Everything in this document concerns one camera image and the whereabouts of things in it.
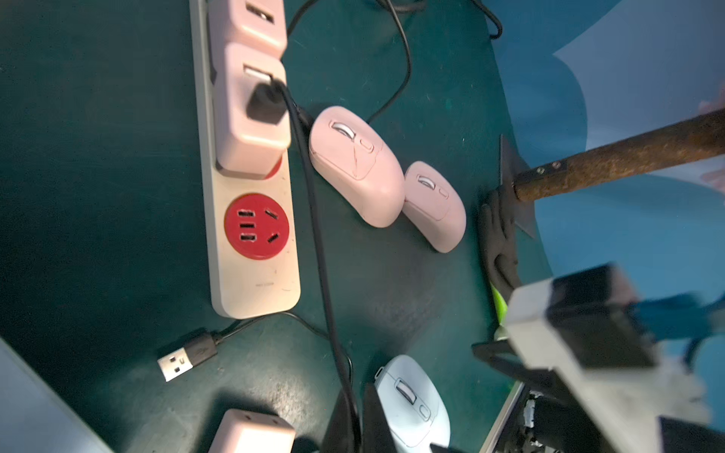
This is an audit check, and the pink mouse near strip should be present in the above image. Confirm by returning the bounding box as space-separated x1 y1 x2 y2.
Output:
309 106 405 228

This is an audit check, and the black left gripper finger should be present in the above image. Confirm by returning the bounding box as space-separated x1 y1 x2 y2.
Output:
319 390 360 453

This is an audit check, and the black green work glove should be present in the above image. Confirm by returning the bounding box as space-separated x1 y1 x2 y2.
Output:
477 185 522 325

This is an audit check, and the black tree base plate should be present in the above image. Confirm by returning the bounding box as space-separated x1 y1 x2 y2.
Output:
497 134 538 240

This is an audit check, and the cream red power strip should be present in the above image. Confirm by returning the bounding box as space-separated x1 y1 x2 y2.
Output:
190 1 300 320

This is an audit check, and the loose black usb cable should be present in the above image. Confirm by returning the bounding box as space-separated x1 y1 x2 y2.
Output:
157 310 355 384

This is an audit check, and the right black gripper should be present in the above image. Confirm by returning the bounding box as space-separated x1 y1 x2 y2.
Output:
362 340 572 453

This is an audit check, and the pink cherry blossom tree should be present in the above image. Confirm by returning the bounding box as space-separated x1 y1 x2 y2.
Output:
504 94 724 202

